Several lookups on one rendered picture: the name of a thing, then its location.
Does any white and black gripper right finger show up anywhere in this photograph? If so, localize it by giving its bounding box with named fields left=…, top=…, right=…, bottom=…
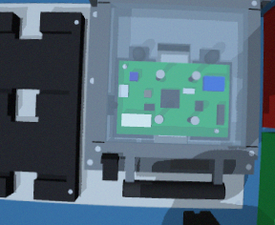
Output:
left=198, top=211, right=221, bottom=225

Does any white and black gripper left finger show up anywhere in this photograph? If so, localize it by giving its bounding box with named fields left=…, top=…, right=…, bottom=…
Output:
left=183, top=211, right=204, bottom=225

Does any green bin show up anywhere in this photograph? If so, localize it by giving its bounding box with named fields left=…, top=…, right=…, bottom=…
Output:
left=257, top=132, right=275, bottom=225

